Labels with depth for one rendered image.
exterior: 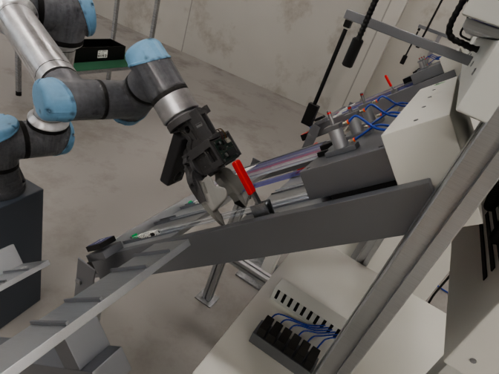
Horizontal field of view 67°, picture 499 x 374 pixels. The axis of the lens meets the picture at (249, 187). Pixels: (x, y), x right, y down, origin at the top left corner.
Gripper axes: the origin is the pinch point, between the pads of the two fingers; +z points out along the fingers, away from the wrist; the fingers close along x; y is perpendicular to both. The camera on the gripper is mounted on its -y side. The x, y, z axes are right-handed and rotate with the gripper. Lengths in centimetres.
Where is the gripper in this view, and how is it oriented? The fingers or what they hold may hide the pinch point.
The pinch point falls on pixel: (229, 212)
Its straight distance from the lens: 73.8
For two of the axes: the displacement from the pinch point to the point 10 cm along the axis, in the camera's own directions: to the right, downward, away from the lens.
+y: 7.2, -3.9, -5.7
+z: 5.1, 8.6, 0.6
